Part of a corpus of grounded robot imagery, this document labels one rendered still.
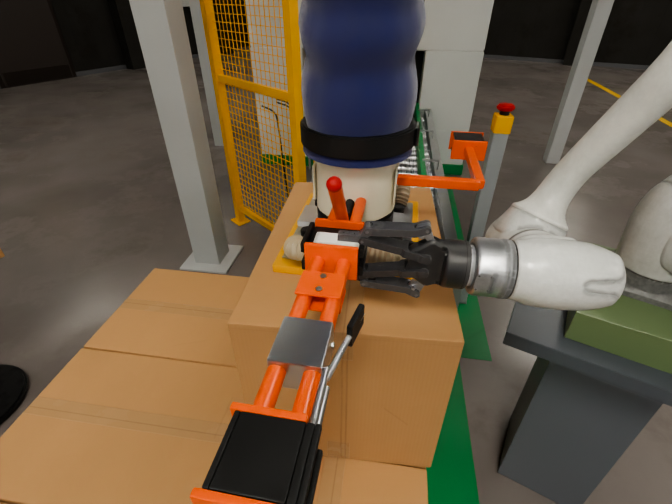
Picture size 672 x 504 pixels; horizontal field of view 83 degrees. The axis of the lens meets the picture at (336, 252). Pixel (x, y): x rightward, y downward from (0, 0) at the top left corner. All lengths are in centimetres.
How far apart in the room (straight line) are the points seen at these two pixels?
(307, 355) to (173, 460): 66
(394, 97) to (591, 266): 39
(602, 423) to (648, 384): 32
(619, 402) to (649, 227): 47
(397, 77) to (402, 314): 40
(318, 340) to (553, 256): 34
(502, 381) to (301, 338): 154
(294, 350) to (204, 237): 200
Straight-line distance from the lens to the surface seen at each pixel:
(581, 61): 424
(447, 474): 162
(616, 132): 71
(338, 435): 90
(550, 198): 75
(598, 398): 128
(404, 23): 69
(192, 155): 218
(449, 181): 86
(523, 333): 102
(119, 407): 118
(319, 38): 68
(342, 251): 57
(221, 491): 36
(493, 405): 182
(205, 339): 125
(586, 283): 62
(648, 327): 105
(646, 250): 107
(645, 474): 191
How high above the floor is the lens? 141
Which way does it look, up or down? 34 degrees down
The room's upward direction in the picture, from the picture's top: straight up
